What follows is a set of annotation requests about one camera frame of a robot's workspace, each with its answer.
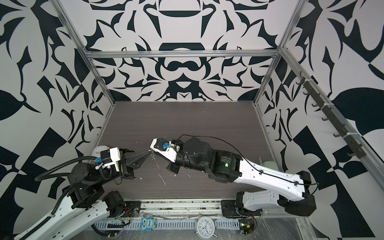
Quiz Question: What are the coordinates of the keyring with chain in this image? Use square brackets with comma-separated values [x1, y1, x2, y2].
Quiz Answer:
[150, 151, 161, 172]

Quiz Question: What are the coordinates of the small circuit board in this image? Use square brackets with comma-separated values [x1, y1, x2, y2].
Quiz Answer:
[239, 218, 257, 236]

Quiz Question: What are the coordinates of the pale green case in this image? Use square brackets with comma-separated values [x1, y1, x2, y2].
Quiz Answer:
[260, 161, 280, 172]

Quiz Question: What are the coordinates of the white slotted cable duct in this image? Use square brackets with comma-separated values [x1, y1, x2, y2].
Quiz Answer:
[95, 219, 240, 231]

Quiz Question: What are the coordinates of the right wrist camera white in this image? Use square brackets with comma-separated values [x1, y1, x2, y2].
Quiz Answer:
[150, 138, 181, 163]

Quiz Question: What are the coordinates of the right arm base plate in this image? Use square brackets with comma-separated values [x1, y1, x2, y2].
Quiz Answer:
[221, 200, 245, 219]

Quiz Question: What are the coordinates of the black corrugated cable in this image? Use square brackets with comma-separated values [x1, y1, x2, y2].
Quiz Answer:
[34, 155, 99, 183]

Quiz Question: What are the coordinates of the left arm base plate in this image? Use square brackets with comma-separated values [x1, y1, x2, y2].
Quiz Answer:
[120, 201, 142, 218]

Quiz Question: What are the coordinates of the blue owl figurine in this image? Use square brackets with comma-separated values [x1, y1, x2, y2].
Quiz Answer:
[140, 217, 157, 232]

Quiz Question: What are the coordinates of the white round wall device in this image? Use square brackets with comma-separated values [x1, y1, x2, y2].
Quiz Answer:
[91, 146, 110, 158]

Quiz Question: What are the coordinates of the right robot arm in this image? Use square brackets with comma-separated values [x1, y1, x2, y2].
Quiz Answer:
[155, 137, 317, 217]

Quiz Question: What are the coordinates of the black wall hook rail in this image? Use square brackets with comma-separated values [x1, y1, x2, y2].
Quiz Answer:
[297, 72, 367, 159]

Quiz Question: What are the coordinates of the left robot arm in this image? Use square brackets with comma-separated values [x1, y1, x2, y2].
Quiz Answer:
[6, 148, 153, 240]

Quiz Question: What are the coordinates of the white alarm clock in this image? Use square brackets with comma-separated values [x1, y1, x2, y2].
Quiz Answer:
[195, 216, 218, 240]

